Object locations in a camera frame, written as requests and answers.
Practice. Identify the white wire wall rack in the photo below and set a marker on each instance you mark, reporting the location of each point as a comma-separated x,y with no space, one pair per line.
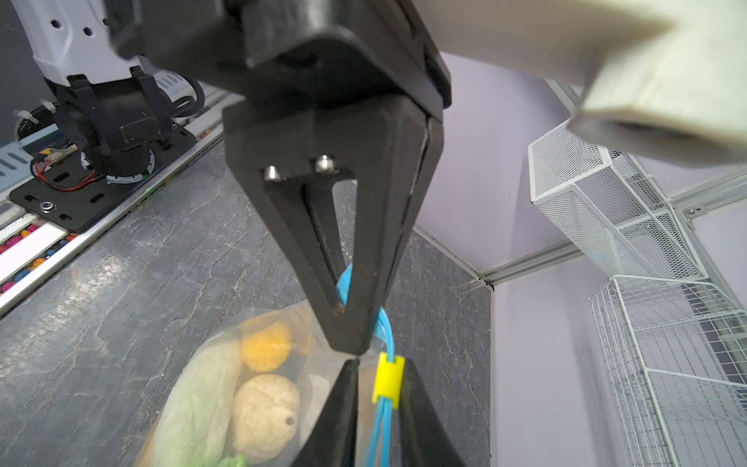
675,352

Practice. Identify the white mesh wall box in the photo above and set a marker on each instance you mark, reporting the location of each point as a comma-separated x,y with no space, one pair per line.
610,209

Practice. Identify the green leafy vegetable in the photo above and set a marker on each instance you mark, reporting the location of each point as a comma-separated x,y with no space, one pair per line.
233,461

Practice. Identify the clear zip top bag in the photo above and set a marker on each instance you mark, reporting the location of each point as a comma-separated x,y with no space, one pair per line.
312,365

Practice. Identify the yellow lemon front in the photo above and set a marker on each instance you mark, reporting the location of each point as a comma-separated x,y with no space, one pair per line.
265,348

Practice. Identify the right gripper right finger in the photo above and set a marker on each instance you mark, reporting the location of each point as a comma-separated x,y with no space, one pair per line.
423,437

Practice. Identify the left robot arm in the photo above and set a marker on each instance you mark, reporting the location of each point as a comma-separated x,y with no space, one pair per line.
113,110

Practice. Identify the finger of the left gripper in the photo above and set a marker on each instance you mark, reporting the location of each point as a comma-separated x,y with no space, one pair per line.
287,161
391,148

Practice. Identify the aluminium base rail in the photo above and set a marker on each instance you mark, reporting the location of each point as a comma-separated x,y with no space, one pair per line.
34,249

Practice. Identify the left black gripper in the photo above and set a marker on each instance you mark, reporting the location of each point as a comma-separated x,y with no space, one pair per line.
330,52

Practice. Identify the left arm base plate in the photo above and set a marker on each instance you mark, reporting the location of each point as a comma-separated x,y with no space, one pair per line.
75,198

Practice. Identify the white radish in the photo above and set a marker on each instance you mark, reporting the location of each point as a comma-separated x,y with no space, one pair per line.
194,423

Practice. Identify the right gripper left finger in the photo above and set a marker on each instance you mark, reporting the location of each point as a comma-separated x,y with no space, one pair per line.
332,442

